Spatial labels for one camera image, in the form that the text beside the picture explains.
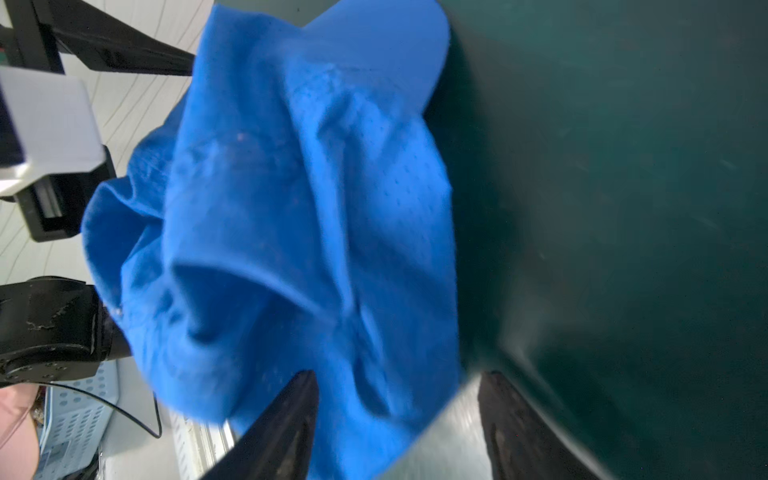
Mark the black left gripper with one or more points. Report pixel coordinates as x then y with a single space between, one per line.
53 207

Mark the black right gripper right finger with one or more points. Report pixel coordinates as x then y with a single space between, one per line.
519 444

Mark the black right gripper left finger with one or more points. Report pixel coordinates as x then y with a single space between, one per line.
279 444

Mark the blue baseball cap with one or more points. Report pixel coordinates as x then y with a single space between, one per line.
294 213

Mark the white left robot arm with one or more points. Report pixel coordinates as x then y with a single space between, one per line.
52 328

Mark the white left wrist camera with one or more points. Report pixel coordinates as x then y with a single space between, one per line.
47 128

